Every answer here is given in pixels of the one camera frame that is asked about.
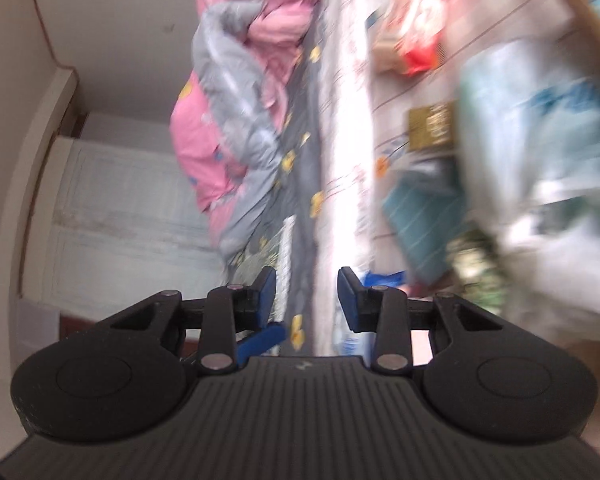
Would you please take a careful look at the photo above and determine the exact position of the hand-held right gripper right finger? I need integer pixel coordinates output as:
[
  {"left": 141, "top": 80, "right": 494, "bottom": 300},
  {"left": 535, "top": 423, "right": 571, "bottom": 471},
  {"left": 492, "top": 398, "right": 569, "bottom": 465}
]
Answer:
[{"left": 337, "top": 266, "right": 493, "bottom": 375}]

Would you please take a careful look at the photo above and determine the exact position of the white bed mattress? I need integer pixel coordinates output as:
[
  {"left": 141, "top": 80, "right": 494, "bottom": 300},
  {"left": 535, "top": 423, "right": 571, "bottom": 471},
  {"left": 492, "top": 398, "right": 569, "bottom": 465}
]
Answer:
[{"left": 310, "top": 0, "right": 381, "bottom": 356}]

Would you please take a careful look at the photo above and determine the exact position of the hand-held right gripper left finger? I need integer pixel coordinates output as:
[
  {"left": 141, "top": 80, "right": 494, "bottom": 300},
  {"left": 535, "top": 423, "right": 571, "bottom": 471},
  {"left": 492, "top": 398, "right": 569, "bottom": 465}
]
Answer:
[{"left": 109, "top": 266, "right": 278, "bottom": 375}]

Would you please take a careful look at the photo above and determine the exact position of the green floral cloth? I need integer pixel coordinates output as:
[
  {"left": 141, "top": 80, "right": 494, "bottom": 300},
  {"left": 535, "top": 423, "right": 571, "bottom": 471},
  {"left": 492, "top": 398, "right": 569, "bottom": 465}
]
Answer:
[{"left": 447, "top": 230, "right": 506, "bottom": 311}]

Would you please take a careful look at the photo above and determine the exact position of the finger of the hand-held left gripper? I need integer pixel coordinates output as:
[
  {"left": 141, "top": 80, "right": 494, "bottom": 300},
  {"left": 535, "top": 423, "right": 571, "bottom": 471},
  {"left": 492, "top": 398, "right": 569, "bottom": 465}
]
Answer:
[{"left": 236, "top": 324, "right": 286, "bottom": 361}]

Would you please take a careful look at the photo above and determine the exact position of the gold brown packet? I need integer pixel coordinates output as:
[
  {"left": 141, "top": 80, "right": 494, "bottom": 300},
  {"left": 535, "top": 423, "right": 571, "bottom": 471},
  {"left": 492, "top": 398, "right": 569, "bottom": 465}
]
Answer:
[{"left": 406, "top": 101, "right": 458, "bottom": 153}]

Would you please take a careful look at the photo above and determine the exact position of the red tissue pack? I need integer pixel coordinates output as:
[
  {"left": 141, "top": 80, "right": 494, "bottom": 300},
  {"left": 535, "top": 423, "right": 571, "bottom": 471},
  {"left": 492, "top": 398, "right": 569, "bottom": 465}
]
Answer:
[{"left": 371, "top": 0, "right": 468, "bottom": 77}]

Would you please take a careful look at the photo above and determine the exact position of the pink grey quilt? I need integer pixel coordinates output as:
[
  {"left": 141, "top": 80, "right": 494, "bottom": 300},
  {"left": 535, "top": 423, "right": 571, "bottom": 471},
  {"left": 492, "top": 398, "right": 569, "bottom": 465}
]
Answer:
[{"left": 169, "top": 0, "right": 323, "bottom": 266}]

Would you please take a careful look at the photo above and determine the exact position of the white plastic bag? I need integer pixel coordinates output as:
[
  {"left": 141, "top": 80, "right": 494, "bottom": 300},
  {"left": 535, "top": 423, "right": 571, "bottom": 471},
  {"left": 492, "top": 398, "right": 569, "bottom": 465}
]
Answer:
[{"left": 452, "top": 35, "right": 600, "bottom": 346}]

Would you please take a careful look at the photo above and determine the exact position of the grey printed bed sheet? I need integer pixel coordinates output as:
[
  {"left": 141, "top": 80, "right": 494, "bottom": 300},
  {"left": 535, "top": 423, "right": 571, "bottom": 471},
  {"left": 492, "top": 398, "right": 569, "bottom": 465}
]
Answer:
[{"left": 225, "top": 10, "right": 331, "bottom": 356}]

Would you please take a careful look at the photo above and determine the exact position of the teal towel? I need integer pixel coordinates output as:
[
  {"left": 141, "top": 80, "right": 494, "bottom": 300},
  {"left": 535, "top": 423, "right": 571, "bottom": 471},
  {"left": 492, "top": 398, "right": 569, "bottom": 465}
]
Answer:
[{"left": 382, "top": 160, "right": 468, "bottom": 283}]

